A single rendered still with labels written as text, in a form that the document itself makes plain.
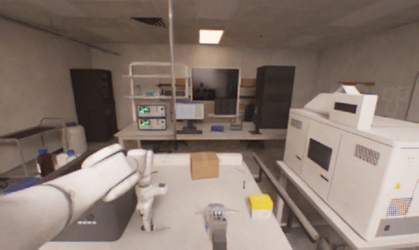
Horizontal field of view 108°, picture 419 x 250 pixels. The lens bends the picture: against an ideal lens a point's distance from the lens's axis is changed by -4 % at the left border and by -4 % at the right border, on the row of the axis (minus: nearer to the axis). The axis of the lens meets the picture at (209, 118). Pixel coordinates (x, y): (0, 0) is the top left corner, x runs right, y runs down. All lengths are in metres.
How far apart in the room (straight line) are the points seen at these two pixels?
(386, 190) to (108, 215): 1.26
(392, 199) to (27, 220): 1.19
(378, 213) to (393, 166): 0.24
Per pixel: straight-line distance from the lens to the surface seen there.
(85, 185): 0.36
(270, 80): 2.82
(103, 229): 1.02
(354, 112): 1.13
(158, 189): 0.79
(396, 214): 1.22
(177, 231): 1.03
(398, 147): 1.03
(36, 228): 0.28
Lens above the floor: 1.66
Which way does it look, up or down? 13 degrees down
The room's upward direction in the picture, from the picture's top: 1 degrees clockwise
